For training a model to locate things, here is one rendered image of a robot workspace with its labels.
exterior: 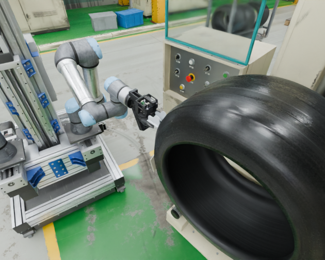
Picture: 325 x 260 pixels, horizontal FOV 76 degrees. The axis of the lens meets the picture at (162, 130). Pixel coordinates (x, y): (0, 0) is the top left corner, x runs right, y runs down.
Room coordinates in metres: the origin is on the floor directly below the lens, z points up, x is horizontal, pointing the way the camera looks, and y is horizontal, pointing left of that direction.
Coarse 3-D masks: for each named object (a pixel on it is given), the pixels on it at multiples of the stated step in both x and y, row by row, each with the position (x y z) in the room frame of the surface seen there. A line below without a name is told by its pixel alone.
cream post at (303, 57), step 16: (304, 0) 0.60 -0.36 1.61; (320, 0) 0.58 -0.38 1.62; (304, 16) 0.59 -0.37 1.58; (320, 16) 0.57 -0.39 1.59; (288, 32) 0.61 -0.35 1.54; (304, 32) 0.58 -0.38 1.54; (320, 32) 0.56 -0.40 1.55; (288, 48) 0.60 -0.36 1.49; (304, 48) 0.57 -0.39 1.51; (320, 48) 0.55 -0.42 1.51; (288, 64) 0.59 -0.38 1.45; (304, 64) 0.56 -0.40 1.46; (320, 64) 0.54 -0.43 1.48; (304, 80) 0.55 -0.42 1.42; (320, 80) 0.60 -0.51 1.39
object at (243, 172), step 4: (224, 156) 0.66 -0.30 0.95; (228, 160) 0.63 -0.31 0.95; (232, 164) 0.61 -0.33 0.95; (236, 164) 0.61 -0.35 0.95; (236, 168) 0.59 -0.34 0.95; (240, 168) 0.59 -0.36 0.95; (240, 172) 0.57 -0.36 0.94; (244, 172) 0.56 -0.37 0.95; (244, 176) 0.55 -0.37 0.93; (248, 176) 0.54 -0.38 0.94; (252, 176) 0.54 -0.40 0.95; (252, 180) 0.53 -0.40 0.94; (256, 180) 0.52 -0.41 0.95; (260, 184) 0.50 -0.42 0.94
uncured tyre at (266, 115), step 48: (192, 96) 0.49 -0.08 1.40; (240, 96) 0.40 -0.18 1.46; (288, 96) 0.39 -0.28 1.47; (192, 144) 0.63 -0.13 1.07; (240, 144) 0.29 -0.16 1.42; (288, 144) 0.26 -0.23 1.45; (192, 192) 0.46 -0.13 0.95; (240, 192) 0.47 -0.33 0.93; (288, 192) 0.21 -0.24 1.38; (240, 240) 0.28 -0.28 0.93; (288, 240) 0.25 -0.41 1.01
